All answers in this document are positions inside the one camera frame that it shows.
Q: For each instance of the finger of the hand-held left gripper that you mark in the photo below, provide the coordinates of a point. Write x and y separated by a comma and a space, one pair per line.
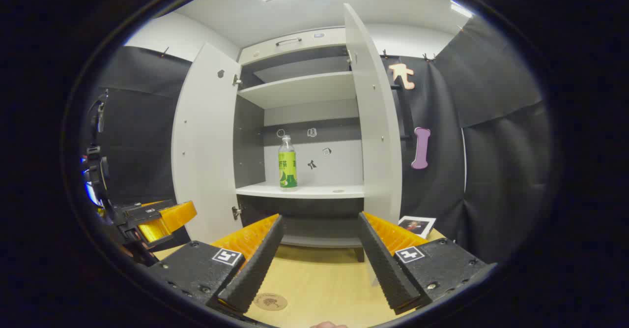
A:
147, 210
169, 220

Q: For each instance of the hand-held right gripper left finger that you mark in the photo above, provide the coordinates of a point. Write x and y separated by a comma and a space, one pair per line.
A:
255, 269

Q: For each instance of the white cabinet door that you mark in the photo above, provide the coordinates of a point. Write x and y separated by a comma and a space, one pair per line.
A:
373, 121
206, 146

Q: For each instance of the black backdrop cloth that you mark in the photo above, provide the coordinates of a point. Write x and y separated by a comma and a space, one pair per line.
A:
491, 170

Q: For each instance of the white cabinet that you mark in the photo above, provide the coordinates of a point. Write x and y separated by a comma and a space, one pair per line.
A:
304, 89

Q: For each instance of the white cabinet drawer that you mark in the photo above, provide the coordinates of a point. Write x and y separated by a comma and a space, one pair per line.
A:
295, 45

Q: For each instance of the round brown coaster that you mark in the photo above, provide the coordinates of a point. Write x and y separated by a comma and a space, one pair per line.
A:
270, 301

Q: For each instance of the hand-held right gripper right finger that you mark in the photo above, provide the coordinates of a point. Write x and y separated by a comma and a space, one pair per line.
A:
383, 264

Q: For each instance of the white framed photo card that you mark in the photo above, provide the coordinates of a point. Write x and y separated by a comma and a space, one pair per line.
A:
416, 225

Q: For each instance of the small ceiling light panel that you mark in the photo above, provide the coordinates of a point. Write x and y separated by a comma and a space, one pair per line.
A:
461, 9

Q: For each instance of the lit tablet screen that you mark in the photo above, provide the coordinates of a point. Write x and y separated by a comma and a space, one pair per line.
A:
91, 194

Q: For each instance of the green label plastic bottle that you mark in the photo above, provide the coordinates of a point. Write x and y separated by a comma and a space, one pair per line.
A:
287, 163

